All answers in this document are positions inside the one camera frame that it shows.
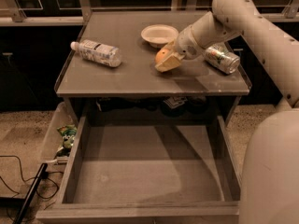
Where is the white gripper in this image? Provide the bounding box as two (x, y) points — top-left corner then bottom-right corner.
(155, 26), (204, 73)

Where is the orange fruit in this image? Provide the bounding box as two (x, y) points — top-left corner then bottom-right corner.
(155, 49), (169, 63)

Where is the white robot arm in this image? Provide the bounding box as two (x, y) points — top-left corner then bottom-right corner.
(155, 0), (299, 224)

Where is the grey cabinet with counter top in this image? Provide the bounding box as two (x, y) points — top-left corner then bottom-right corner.
(53, 10), (252, 128)

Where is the open grey top drawer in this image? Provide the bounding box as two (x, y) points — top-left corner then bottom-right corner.
(36, 117), (241, 224)

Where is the white paper bowl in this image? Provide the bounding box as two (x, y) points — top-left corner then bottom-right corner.
(141, 24), (178, 49)

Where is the green soda can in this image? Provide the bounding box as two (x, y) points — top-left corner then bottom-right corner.
(204, 44), (240, 75)

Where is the clear plastic water bottle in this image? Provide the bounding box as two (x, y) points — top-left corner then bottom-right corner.
(70, 39), (121, 67)

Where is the green snack bag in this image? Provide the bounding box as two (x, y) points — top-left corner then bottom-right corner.
(56, 124), (77, 157)

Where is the clear plastic storage bin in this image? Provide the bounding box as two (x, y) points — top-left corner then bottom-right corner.
(40, 102), (73, 172)

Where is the metal railing behind cabinet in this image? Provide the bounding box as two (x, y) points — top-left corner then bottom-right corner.
(0, 0), (299, 28)

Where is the black flat device on floor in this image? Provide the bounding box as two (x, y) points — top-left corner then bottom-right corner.
(12, 163), (48, 224)

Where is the black cable on floor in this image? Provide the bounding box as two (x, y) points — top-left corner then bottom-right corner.
(0, 155), (64, 223)

